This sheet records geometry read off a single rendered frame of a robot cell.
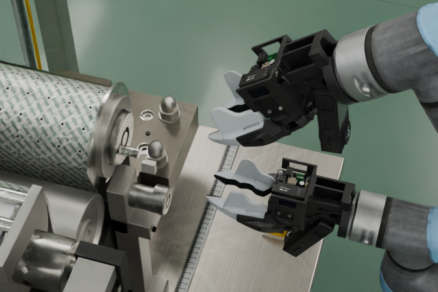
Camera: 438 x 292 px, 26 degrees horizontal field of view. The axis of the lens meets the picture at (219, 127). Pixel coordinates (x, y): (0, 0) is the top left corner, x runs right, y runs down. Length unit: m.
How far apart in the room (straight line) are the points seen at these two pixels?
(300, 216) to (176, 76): 1.72
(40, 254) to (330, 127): 0.35
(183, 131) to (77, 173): 0.34
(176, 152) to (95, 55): 1.60
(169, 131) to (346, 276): 1.16
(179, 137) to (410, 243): 0.43
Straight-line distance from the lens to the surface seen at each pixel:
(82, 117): 1.25
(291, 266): 1.58
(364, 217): 1.36
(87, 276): 0.96
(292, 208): 1.35
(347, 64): 1.00
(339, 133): 1.10
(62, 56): 2.49
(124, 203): 1.31
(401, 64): 0.97
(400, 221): 1.36
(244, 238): 1.61
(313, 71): 1.03
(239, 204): 1.39
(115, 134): 1.26
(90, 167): 1.24
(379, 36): 0.98
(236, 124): 1.11
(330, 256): 2.66
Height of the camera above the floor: 2.26
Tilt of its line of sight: 51 degrees down
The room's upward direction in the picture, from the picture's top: straight up
